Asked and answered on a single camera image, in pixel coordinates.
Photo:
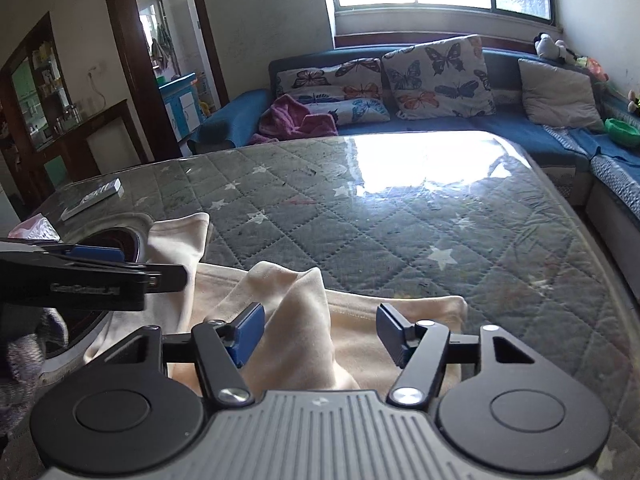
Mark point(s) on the blue small cabinet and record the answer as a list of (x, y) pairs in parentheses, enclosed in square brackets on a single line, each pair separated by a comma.
[(182, 105)]

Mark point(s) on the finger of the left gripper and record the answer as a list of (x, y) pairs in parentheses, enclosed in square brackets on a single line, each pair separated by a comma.
[(98, 253)]

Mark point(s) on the tissue pack on table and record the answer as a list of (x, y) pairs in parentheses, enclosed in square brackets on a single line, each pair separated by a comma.
[(36, 228)]

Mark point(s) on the dark wooden door frame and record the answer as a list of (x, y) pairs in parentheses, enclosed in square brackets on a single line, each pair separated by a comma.
[(136, 65)]

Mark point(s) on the cream fleece sweater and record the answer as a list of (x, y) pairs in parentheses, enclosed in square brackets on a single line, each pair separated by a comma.
[(314, 338)]

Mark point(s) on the long butterfly pillow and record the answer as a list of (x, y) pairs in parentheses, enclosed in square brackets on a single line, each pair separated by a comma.
[(352, 92)]

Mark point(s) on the panda plush toy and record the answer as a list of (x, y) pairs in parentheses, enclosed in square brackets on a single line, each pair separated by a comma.
[(554, 50)]

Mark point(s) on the small plush toys group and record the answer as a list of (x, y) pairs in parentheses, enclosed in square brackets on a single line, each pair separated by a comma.
[(633, 105)]

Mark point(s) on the square butterfly pillow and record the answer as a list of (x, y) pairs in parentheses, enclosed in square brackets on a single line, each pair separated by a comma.
[(446, 78)]

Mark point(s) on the magenta cloth on sofa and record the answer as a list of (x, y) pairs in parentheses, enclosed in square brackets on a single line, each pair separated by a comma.
[(286, 120)]

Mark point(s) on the grey remote control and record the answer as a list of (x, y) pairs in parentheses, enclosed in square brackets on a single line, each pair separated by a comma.
[(102, 193)]

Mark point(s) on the grey plain cushion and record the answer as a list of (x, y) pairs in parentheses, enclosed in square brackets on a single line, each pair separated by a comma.
[(559, 98)]

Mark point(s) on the green plastic bowl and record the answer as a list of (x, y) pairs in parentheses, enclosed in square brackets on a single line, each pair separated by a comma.
[(622, 133)]

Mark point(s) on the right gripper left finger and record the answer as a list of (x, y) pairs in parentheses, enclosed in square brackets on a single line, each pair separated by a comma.
[(221, 350)]

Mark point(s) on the gloved left hand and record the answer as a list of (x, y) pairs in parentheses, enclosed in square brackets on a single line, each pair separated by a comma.
[(24, 357)]

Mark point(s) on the blue corner sofa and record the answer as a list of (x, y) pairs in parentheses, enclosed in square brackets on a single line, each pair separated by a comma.
[(584, 137)]

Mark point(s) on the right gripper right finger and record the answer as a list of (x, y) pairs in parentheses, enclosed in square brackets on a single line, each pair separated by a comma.
[(418, 350)]

